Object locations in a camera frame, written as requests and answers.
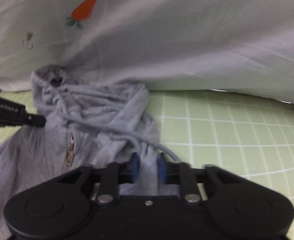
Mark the grey zip hoodie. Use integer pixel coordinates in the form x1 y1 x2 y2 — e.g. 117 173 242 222
0 65 178 239

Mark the green grid cutting mat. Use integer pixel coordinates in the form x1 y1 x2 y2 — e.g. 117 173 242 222
0 89 294 240

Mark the white carrot print sheet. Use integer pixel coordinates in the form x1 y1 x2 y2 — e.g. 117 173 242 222
0 0 294 103

